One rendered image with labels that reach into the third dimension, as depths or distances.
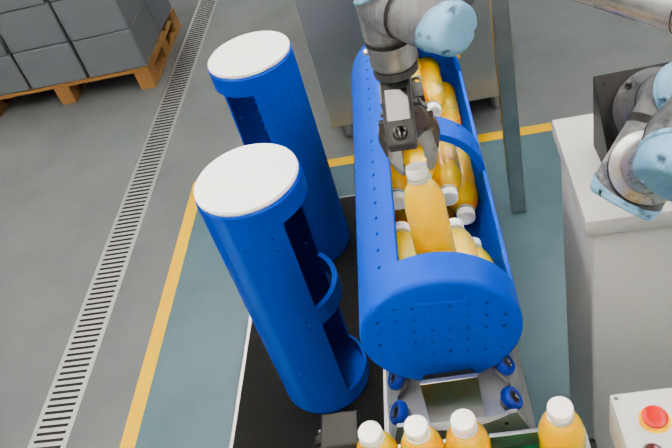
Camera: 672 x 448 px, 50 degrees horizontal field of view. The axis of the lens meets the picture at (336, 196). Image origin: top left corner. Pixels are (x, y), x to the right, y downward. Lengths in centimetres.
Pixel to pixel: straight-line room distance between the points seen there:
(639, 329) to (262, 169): 95
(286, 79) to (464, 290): 129
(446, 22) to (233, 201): 96
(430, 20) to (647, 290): 81
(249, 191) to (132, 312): 152
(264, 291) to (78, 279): 172
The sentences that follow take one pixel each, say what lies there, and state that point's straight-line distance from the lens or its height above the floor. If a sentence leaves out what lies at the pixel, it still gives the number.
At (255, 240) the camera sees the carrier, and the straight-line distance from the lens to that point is 180.
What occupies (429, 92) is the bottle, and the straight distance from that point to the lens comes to 178.
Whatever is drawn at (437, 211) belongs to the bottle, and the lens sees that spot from 124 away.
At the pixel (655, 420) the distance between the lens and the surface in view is 118.
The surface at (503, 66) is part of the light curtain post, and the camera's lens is 262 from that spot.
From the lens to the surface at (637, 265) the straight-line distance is 150.
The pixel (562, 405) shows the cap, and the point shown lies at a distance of 118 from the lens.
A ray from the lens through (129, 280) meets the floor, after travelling 337.
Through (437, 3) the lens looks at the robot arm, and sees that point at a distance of 98.
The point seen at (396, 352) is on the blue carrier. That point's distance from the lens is 132.
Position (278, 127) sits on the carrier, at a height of 82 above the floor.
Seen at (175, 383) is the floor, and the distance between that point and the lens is 287.
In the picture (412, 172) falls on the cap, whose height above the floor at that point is 135.
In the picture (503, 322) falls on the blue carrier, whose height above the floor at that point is 110.
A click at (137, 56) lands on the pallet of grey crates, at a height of 22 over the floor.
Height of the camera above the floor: 211
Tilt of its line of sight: 40 degrees down
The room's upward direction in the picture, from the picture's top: 17 degrees counter-clockwise
